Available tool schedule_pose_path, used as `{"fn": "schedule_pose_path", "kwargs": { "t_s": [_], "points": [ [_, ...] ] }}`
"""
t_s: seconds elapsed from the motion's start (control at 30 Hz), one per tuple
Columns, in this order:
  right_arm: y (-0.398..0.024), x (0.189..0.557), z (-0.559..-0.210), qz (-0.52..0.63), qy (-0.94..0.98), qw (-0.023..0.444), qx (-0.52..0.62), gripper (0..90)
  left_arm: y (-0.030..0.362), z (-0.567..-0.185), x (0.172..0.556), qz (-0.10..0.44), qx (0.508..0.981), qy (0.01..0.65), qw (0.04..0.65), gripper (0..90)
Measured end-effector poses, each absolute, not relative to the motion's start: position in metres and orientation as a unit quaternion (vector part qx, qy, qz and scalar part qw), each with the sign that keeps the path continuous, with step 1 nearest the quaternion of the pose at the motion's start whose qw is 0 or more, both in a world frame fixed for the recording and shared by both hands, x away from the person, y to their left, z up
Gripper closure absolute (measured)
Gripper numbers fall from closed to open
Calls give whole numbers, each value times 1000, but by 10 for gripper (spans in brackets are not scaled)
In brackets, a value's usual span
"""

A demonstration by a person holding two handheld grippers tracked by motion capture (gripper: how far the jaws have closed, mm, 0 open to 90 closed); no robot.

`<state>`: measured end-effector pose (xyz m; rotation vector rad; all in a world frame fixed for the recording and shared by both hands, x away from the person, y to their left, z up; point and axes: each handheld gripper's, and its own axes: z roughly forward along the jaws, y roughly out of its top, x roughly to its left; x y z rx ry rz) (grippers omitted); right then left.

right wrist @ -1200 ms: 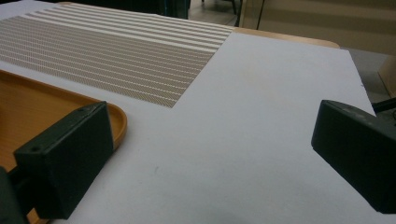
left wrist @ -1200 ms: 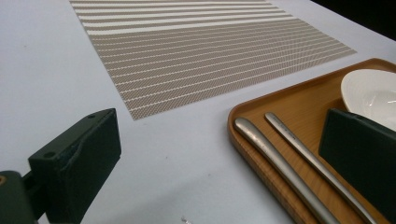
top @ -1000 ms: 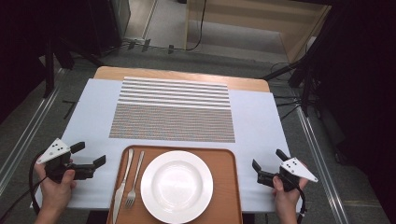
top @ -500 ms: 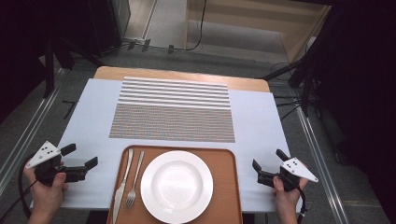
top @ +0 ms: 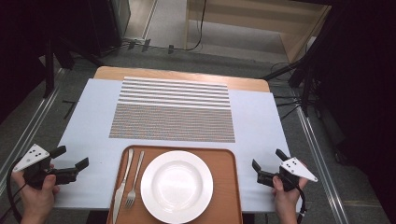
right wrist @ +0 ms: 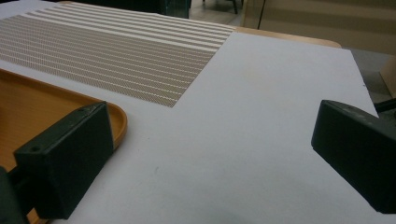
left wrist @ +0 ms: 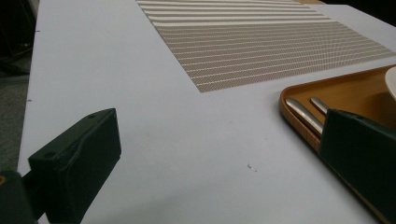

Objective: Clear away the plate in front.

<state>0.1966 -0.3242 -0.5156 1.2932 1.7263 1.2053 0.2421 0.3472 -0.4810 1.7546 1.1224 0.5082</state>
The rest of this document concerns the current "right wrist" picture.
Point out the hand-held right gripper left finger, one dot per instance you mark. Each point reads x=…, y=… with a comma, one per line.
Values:
x=68, y=155

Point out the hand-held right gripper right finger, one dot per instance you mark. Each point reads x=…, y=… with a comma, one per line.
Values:
x=355, y=152

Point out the wood-grain brown tray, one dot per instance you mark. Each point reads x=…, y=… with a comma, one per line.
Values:
x=31, y=109

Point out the striped woven placemat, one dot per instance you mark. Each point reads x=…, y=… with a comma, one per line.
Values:
x=109, y=62

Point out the white table cover board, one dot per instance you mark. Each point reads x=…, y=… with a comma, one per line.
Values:
x=249, y=124

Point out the wooden table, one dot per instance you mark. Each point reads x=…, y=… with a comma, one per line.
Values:
x=280, y=34

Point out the dark metal cabinet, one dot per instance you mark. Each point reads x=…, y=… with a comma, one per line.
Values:
x=140, y=6

